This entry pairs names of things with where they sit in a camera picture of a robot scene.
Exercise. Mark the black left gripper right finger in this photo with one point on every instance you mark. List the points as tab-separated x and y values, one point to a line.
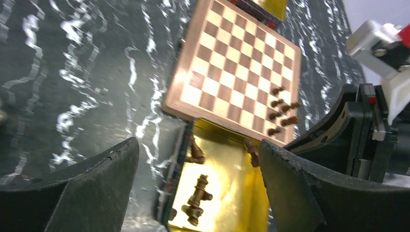
307	197

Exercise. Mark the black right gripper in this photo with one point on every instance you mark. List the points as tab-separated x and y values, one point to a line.
355	139

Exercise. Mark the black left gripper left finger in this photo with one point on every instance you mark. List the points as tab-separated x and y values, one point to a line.
90	196

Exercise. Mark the dark tall piece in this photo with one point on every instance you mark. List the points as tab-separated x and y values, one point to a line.
272	116

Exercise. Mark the gold tin with dark pieces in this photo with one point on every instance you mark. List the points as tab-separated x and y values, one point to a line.
239	201

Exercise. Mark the dark chess king piece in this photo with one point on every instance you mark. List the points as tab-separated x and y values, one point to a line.
192	209

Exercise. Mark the wooden folding chess board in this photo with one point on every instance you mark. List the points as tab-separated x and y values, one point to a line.
228	65

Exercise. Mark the gold tin with light pieces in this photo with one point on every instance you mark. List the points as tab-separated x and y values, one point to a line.
269	12

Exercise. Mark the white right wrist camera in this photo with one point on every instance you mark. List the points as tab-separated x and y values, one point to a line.
385	49

